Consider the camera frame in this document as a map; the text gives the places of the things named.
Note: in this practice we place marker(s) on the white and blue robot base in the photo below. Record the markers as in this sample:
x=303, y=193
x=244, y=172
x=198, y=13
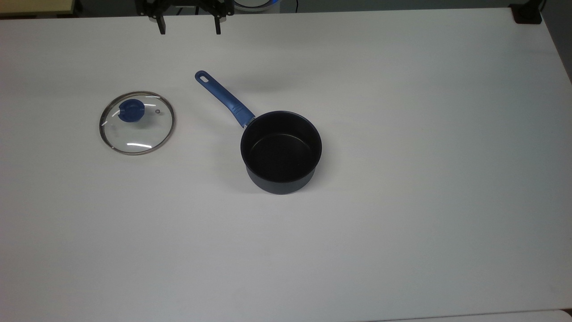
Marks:
x=255, y=3

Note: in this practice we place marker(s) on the glass lid with blue knob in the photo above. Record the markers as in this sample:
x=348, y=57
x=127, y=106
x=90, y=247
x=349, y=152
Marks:
x=136, y=123

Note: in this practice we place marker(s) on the black table clamp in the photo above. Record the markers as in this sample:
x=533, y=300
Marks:
x=526, y=13

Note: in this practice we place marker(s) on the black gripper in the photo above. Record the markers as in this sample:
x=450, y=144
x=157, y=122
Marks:
x=185, y=3

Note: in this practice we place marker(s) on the yellowish wooden board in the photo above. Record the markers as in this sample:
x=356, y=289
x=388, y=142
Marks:
x=35, y=6

